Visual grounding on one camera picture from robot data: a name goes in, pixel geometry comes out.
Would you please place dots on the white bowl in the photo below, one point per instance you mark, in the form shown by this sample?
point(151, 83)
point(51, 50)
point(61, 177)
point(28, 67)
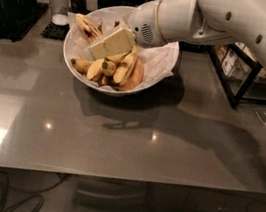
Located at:
point(158, 63)

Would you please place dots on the short banana with dark tip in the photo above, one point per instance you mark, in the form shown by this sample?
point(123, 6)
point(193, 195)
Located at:
point(108, 68)

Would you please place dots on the yellow banana centre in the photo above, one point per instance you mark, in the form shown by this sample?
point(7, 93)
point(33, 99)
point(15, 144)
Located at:
point(94, 72)

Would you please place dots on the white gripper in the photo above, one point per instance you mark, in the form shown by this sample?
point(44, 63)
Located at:
point(142, 20)

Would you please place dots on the long spotted top banana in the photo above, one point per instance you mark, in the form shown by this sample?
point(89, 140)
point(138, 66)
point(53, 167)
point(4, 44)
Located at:
point(87, 27)

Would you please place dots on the orange fruit in bowl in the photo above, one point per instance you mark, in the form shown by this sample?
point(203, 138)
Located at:
point(135, 78)

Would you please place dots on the yellow banana right upright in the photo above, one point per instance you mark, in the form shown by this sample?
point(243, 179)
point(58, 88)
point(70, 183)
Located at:
point(125, 67)

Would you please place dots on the small banana lower left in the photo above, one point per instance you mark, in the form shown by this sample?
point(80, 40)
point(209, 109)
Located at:
point(81, 65)

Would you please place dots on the small black mat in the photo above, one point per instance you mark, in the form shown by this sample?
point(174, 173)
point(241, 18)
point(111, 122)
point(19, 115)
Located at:
point(55, 32)

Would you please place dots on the black wire condiment rack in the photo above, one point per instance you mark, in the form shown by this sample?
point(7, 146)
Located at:
point(242, 76)

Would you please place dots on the black rubber mat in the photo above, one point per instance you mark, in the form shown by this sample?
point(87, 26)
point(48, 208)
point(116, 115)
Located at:
point(23, 27)

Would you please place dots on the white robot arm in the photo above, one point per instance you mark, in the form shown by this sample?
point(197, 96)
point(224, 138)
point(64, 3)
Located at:
point(206, 22)

